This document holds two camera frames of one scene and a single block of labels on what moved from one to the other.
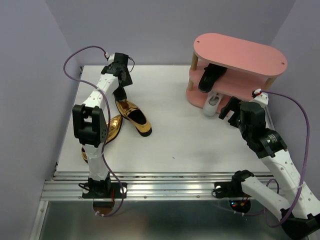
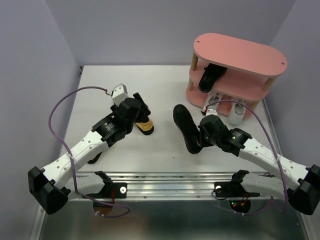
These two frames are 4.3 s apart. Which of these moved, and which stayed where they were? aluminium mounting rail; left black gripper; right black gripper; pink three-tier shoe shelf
Moved: right black gripper; left black gripper
Stayed: aluminium mounting rail; pink three-tier shoe shelf
